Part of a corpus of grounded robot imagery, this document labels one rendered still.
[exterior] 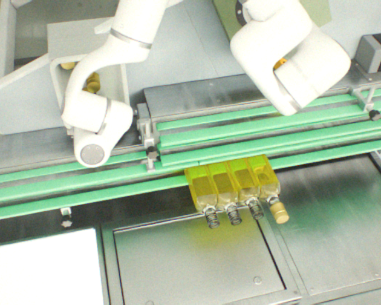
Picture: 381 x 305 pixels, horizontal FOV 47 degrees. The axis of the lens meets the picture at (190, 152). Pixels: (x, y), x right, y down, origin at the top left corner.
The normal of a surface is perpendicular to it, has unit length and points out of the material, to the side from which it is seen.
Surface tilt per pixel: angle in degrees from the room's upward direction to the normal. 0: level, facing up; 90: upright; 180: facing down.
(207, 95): 90
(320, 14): 2
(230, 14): 2
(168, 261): 90
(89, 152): 15
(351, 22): 0
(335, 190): 90
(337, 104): 90
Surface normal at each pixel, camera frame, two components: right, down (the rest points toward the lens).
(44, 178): 0.01, -0.69
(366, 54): -0.97, 0.16
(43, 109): 0.24, 0.70
